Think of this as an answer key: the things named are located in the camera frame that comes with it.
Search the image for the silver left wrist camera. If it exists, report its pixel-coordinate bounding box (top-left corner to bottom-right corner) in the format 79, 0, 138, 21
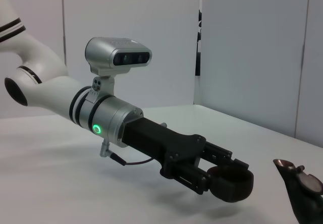
84, 36, 153, 76

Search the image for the left gripper plug cable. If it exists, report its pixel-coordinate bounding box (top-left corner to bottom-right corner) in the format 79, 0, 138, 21
99, 140, 159, 166

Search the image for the black round teapot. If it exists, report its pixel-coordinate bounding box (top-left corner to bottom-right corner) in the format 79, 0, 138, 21
273, 158, 323, 224

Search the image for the silver camera mount bracket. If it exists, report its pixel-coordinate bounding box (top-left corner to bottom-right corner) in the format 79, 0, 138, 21
87, 74, 116, 103

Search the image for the small dark teacup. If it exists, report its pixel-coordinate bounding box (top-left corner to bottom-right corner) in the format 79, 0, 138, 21
207, 166, 254, 203

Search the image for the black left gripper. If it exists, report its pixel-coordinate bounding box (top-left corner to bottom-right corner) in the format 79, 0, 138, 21
122, 117, 250, 195

